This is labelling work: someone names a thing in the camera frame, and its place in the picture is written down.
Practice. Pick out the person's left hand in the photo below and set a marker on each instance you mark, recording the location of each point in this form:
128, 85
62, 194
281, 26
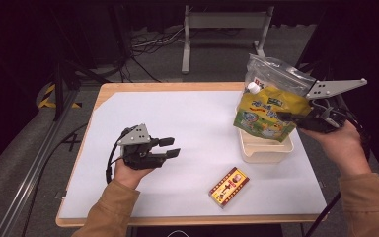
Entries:
128, 176

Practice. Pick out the white plastic container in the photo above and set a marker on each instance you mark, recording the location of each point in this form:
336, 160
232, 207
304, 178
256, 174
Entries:
266, 151

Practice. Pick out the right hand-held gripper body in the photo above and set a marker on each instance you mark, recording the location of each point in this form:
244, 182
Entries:
325, 89

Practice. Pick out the grey metal stand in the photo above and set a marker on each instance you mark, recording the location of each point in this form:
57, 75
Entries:
223, 19

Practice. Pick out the yellow black striped tape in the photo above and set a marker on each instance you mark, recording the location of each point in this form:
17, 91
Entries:
46, 98

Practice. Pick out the aluminium rail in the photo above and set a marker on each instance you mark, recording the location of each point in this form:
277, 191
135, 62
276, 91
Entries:
29, 177

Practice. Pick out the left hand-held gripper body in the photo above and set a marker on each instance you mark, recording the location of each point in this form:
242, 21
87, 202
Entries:
138, 148

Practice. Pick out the person's right hand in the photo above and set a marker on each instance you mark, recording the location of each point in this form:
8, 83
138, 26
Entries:
339, 148

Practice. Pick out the yellow spout pouch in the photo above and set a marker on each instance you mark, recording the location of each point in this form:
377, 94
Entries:
266, 108

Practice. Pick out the black stand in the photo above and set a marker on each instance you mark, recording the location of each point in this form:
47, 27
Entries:
58, 89

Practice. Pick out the red and yellow box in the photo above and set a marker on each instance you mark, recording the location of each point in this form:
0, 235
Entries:
228, 187

